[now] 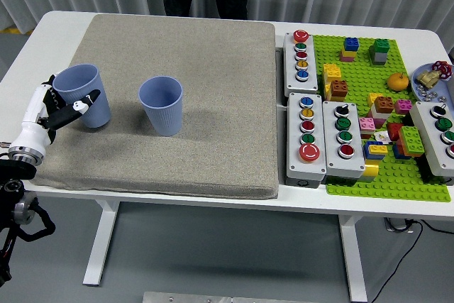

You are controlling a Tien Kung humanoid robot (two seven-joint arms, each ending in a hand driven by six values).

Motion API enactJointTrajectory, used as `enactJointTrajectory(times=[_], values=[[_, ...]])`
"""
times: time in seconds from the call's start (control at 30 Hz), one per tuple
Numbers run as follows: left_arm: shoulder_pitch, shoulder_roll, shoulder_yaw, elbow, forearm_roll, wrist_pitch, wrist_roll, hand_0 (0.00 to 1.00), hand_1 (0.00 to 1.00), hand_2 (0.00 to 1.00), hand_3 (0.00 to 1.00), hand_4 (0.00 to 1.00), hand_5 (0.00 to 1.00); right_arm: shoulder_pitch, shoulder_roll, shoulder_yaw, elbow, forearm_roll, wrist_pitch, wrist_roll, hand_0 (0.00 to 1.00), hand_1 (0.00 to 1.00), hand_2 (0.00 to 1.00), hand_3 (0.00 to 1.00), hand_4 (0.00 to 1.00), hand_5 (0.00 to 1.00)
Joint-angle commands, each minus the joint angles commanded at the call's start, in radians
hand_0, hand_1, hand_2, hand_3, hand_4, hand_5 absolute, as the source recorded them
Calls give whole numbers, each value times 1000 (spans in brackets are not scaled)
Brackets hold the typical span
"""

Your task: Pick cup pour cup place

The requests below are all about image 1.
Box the green studded baseplate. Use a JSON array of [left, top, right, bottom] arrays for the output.
[[311, 34, 451, 203]]

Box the green grey block stack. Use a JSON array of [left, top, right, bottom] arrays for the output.
[[368, 38, 391, 67]]

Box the pink toy block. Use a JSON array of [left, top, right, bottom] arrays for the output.
[[358, 116, 377, 140]]

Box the four-control box with selector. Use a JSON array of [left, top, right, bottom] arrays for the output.
[[321, 100, 366, 186]]

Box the brown white pink block stack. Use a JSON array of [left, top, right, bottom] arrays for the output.
[[367, 96, 396, 129]]

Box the red toy block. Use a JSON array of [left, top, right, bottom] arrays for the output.
[[386, 121, 404, 143]]

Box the orange fruit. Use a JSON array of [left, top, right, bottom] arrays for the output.
[[387, 72, 410, 92]]

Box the shiny yellow toy block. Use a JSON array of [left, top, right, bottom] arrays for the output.
[[360, 159, 381, 179]]

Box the blue ribbed plastic cup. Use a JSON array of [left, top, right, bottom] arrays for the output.
[[52, 63, 112, 128], [138, 75, 184, 137]]

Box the grey-brown fabric mat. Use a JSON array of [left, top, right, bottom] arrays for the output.
[[34, 13, 279, 200]]

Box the five-button control box, large mushroom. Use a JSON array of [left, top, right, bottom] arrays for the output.
[[285, 92, 328, 189]]

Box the brass valve with red handle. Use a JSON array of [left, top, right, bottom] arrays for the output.
[[415, 60, 453, 90]]

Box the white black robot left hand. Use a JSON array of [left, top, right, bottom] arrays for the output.
[[16, 75, 102, 150]]

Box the grey power adapter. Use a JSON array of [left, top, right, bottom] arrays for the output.
[[384, 216, 416, 233]]

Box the blue yellow pink block stack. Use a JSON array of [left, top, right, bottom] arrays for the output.
[[339, 36, 360, 63]]

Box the large yellow toy block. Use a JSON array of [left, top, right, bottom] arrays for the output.
[[322, 63, 343, 86]]

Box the five-button control box, small mushroom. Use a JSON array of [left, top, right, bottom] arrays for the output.
[[282, 29, 319, 97]]

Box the green red blue block stack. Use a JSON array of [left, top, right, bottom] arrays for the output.
[[392, 125, 426, 160]]

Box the black floor cable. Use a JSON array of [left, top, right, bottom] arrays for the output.
[[365, 219, 454, 303]]

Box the grey control box, black base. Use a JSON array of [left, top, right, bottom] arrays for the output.
[[409, 101, 454, 185]]

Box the blue plate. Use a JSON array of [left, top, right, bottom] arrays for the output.
[[411, 63, 454, 102]]

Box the magenta toy block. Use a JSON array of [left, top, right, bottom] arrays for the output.
[[394, 99, 414, 116]]

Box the brown toy block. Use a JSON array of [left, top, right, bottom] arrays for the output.
[[326, 79, 350, 102]]

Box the white table leg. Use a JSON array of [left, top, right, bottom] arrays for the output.
[[82, 199, 121, 287], [338, 214, 369, 303]]

